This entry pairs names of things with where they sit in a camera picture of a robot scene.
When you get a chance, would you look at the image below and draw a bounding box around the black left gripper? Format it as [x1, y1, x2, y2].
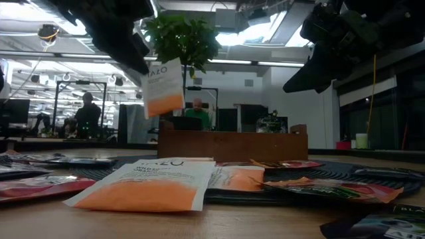
[71, 0, 155, 76]

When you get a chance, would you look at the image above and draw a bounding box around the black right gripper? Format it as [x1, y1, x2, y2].
[282, 0, 383, 94]

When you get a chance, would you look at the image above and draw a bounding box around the ceiling light strip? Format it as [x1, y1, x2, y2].
[207, 58, 305, 68]
[0, 51, 157, 62]

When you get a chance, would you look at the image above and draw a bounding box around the hanging cable reel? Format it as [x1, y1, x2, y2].
[37, 23, 60, 43]

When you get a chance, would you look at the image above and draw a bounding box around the white and orange tea packet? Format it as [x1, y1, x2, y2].
[62, 157, 216, 212]
[141, 58, 186, 120]
[207, 165, 266, 193]

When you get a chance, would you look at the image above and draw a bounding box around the person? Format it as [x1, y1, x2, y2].
[73, 92, 102, 139]
[185, 97, 213, 131]

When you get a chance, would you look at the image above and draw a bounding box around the green potted plant black pot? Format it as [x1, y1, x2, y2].
[142, 13, 222, 118]

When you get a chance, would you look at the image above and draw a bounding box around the background black rig frame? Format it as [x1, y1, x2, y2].
[52, 80, 108, 140]
[185, 86, 219, 130]

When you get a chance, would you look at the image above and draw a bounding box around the black cabinet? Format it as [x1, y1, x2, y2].
[236, 104, 270, 133]

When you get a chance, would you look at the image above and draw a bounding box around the black monitor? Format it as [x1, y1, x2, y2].
[0, 98, 31, 125]

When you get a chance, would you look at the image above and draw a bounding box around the pale green cup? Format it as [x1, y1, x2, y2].
[355, 133, 369, 149]

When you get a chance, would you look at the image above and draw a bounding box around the black laptop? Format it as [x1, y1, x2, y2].
[171, 116, 204, 131]

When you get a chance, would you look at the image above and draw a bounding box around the black tea packet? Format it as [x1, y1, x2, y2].
[319, 202, 425, 239]
[350, 165, 425, 182]
[0, 161, 54, 182]
[255, 114, 289, 133]
[49, 156, 118, 167]

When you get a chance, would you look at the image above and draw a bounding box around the wooden three-compartment tray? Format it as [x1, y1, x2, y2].
[157, 119, 309, 163]

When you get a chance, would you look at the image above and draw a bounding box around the grey partition cloth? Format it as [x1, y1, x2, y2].
[126, 104, 161, 144]

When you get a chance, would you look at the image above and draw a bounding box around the round dark woven placemat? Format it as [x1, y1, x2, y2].
[68, 154, 425, 205]

